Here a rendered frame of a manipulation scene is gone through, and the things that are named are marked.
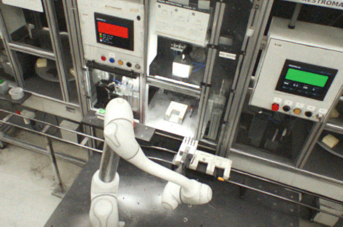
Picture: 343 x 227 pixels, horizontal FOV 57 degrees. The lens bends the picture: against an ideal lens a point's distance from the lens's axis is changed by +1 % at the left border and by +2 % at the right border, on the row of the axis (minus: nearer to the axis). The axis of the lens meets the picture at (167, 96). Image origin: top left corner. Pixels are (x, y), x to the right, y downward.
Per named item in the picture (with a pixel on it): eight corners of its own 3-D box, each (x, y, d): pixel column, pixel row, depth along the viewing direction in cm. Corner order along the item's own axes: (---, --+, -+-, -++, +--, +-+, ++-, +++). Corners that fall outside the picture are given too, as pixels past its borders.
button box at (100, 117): (96, 125, 225) (95, 112, 218) (102, 118, 231) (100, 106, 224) (106, 127, 224) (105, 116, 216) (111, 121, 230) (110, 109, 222)
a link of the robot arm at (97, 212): (90, 242, 178) (87, 222, 164) (91, 213, 192) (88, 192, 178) (119, 239, 181) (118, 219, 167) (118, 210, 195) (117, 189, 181)
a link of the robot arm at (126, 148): (142, 153, 145) (140, 132, 155) (121, 131, 134) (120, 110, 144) (118, 164, 148) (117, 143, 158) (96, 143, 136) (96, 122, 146)
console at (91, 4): (82, 61, 206) (73, -8, 177) (102, 41, 227) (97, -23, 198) (141, 76, 197) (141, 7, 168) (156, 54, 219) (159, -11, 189)
